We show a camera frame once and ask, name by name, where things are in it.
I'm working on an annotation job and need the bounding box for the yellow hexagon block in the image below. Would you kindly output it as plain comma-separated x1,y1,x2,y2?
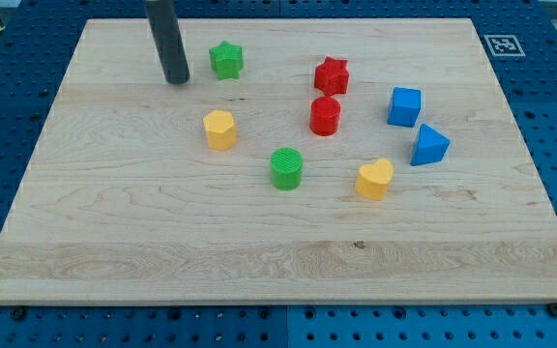
203,109,237,151

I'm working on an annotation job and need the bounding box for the light wooden board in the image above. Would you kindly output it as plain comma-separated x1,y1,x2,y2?
0,18,557,306

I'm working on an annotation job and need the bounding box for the red star block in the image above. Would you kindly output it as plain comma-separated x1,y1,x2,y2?
313,56,350,96

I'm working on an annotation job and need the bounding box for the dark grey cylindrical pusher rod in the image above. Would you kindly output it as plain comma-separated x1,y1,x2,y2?
144,0,191,85

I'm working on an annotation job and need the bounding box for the red cylinder block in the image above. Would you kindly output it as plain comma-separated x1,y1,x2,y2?
309,97,341,136

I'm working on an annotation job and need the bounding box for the green cylinder block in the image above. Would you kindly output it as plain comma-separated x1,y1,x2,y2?
270,147,304,190

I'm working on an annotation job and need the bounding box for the green star block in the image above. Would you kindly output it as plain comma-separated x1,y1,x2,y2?
209,41,244,80

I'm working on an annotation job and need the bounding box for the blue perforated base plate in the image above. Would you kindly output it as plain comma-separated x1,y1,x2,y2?
0,1,557,347

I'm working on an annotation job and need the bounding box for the blue cube block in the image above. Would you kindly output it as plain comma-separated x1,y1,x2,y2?
387,87,422,128

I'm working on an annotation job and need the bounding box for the yellow heart block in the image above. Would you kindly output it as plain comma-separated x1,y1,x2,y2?
355,159,394,201

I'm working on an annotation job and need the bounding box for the blue triangle block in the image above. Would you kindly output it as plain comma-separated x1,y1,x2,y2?
410,124,451,166

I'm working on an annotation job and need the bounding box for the white fiducial marker tag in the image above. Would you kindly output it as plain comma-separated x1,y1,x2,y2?
484,34,525,57

